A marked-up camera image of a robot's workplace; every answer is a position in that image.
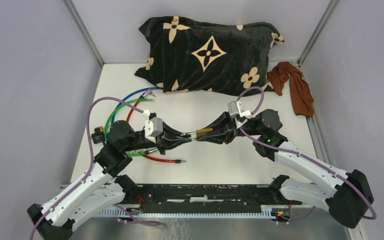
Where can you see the small black padlock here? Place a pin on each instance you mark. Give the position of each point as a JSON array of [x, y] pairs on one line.
[[98, 135]]

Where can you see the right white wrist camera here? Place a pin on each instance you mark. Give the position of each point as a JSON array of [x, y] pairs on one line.
[[236, 111]]

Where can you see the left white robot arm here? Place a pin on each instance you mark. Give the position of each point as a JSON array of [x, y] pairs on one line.
[[102, 185]]

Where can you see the brass padlock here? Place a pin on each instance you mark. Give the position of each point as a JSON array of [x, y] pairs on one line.
[[194, 135]]

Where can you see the brown cloth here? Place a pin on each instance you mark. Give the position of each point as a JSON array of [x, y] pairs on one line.
[[300, 93]]

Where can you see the red cable lock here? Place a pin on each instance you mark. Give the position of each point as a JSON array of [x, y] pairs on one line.
[[161, 160]]

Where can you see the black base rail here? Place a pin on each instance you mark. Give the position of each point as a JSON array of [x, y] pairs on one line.
[[204, 201]]

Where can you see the green cable lock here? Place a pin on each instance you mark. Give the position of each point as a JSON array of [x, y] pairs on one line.
[[108, 124]]

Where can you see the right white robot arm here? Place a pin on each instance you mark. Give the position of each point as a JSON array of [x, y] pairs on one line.
[[346, 196]]

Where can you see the blue cable lock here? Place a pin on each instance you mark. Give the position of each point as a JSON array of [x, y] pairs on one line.
[[132, 94]]

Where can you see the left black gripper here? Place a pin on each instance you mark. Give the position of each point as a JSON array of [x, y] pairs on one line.
[[170, 142]]

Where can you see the black floral pillow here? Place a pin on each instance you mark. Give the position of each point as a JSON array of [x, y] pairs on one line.
[[187, 55]]

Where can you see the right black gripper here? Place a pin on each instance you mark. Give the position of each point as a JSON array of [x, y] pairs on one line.
[[225, 129]]

